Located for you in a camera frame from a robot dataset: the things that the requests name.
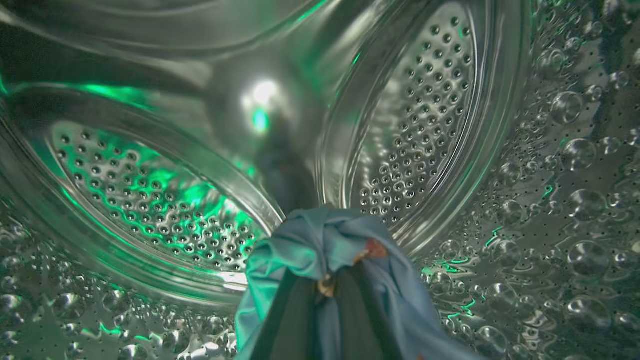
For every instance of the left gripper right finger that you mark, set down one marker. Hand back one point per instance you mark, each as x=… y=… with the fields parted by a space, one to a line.
x=365 y=325

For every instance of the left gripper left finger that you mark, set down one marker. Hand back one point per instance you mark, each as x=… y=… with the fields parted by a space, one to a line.
x=290 y=325

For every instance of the blue garment with cream lining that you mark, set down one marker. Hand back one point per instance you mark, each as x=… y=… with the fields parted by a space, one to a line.
x=325 y=240

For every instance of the white front-load washing machine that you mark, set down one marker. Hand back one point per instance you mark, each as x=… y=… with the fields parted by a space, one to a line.
x=425 y=125

